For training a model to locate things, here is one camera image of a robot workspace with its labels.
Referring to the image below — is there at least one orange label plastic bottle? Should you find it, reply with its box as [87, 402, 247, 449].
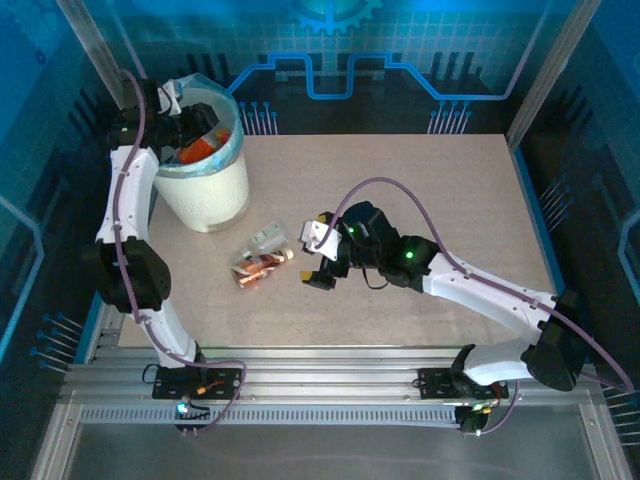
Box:
[177, 134, 222, 165]

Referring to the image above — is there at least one blue plastic bin liner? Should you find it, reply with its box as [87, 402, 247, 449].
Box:
[157, 72, 246, 179]

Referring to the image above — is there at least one white plastic waste bin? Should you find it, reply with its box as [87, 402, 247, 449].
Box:
[153, 152, 251, 235]

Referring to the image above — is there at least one pink cap plastic bottle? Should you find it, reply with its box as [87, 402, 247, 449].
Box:
[233, 243, 296, 267]

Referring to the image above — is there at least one green label plastic bottle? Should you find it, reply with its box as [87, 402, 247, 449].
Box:
[249, 221, 287, 249]

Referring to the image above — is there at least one brown label plastic bottle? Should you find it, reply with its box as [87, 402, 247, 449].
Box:
[230, 252, 284, 291]

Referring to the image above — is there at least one black connector box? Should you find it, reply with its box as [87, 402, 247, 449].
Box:
[455, 402, 494, 436]
[174, 401, 212, 435]

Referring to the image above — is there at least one black strap loop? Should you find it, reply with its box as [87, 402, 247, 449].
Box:
[362, 267, 392, 292]

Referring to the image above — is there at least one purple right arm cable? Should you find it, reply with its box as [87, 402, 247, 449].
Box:
[319, 177, 640, 437]

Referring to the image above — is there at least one aluminium front rail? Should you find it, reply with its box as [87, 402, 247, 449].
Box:
[64, 344, 596, 406]

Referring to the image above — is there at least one aluminium frame post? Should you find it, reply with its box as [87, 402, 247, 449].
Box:
[54, 0, 151, 119]
[504, 0, 604, 149]

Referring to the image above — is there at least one grey slotted cable duct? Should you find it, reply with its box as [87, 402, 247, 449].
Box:
[79, 405, 464, 427]

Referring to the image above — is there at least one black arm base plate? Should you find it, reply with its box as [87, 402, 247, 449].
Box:
[417, 367, 510, 401]
[152, 367, 245, 401]

